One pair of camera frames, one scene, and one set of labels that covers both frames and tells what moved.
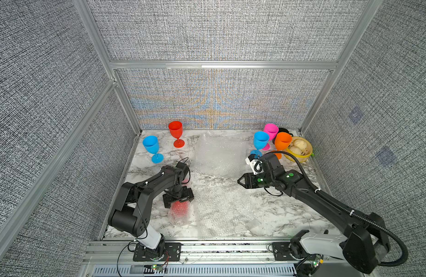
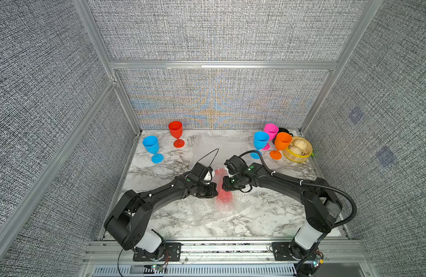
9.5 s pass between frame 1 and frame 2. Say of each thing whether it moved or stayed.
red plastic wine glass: stayed
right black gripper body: moved
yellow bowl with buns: stayed
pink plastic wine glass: stayed
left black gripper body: moved
